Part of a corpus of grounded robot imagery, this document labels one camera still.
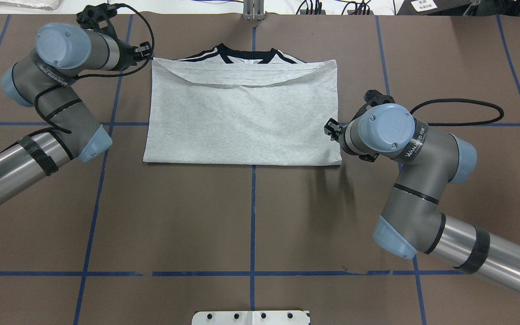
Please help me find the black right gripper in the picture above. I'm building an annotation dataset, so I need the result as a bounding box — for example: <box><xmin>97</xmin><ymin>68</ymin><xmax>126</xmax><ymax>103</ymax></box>
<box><xmin>324</xmin><ymin>90</ymin><xmax>394</xmax><ymax>162</ymax></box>

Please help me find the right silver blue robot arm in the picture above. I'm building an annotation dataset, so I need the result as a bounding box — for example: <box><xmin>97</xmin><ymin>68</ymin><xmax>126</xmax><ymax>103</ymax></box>
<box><xmin>324</xmin><ymin>90</ymin><xmax>520</xmax><ymax>293</ymax></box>

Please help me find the black left braided cable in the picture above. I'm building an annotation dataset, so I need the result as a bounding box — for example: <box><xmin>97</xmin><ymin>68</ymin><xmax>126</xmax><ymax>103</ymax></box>
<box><xmin>33</xmin><ymin>4</ymin><xmax>156</xmax><ymax>135</ymax></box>

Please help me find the clear plastic bag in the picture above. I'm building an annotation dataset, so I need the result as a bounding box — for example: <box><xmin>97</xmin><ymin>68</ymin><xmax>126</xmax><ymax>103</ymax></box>
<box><xmin>0</xmin><ymin>0</ymin><xmax>62</xmax><ymax>11</ymax></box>

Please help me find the black right braided cable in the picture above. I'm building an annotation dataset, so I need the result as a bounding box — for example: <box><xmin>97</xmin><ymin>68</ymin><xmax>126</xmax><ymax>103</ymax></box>
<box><xmin>410</xmin><ymin>98</ymin><xmax>505</xmax><ymax>126</ymax></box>

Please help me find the aluminium frame post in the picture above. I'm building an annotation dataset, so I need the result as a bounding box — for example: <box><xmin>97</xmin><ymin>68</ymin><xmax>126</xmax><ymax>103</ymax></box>
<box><xmin>242</xmin><ymin>0</ymin><xmax>265</xmax><ymax>21</ymax></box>

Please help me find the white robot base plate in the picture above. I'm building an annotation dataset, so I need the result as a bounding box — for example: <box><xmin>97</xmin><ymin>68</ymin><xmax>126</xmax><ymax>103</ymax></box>
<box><xmin>191</xmin><ymin>310</ymin><xmax>311</xmax><ymax>325</ymax></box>

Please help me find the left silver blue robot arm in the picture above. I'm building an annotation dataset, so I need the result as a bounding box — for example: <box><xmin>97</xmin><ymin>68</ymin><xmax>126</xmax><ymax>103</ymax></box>
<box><xmin>0</xmin><ymin>3</ymin><xmax>155</xmax><ymax>205</ymax></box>

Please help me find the grey cartoon print t-shirt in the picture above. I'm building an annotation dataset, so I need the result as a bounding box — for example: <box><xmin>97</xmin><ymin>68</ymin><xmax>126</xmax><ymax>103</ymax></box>
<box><xmin>143</xmin><ymin>44</ymin><xmax>341</xmax><ymax>166</ymax></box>

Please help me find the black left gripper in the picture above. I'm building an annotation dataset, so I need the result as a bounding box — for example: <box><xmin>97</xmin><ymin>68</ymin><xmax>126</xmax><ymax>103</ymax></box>
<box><xmin>76</xmin><ymin>4</ymin><xmax>153</xmax><ymax>72</ymax></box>

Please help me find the black braided cable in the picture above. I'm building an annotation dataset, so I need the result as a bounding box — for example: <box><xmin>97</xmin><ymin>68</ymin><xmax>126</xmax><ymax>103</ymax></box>
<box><xmin>33</xmin><ymin>4</ymin><xmax>156</xmax><ymax>135</ymax></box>
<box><xmin>410</xmin><ymin>98</ymin><xmax>505</xmax><ymax>126</ymax></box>

